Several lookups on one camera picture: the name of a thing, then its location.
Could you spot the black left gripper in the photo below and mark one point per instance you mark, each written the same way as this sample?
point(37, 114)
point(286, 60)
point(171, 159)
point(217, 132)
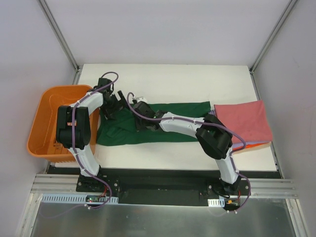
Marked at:
point(116, 102)

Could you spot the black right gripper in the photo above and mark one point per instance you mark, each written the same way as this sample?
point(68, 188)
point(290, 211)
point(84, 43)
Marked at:
point(139, 121)

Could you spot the dark green t shirt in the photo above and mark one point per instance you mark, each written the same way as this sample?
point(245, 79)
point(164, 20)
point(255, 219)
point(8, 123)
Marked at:
point(122, 129)

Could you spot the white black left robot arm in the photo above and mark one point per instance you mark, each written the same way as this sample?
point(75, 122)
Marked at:
point(73, 128)

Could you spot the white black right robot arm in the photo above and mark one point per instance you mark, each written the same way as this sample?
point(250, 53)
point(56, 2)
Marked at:
point(212, 135)

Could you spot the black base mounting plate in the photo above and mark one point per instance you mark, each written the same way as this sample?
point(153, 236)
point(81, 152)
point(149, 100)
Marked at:
point(160, 187)

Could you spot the orange plastic basket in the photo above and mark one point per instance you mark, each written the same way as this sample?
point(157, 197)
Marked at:
point(42, 139)

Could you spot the pink folded t shirt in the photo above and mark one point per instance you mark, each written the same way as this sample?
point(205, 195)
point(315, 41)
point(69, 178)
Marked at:
point(244, 106)

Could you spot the orange folded t shirt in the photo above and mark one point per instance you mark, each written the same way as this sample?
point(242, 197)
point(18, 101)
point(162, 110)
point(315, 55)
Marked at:
point(248, 145)

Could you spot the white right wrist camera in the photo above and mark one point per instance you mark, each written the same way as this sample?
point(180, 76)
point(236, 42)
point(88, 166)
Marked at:
point(138, 99)

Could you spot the left aluminium frame post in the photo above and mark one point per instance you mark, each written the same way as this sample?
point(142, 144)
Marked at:
point(58, 34)

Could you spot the aluminium frame post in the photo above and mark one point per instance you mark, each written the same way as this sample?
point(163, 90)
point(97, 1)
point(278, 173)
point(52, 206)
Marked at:
point(58, 34)
point(274, 33)

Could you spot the aluminium rail left side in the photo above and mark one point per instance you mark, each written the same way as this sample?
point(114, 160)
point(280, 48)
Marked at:
point(54, 183)

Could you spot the aluminium rail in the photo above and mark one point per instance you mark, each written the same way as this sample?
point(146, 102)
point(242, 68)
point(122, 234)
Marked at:
point(273, 188)
point(54, 183)

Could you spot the white slotted cable duct right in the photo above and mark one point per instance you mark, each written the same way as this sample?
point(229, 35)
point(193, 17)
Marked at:
point(223, 202)

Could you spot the white slotted cable duct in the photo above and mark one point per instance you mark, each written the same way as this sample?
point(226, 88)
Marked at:
point(223, 202)
point(78, 199)

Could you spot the white slotted cable duct left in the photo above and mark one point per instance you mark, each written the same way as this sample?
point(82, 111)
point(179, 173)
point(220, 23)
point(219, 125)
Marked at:
point(78, 199)

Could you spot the aluminium rail right side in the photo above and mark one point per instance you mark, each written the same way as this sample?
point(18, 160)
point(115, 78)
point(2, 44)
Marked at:
point(273, 188)

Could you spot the right aluminium frame post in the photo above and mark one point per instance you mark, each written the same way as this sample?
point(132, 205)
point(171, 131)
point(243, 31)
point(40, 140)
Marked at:
point(274, 33)

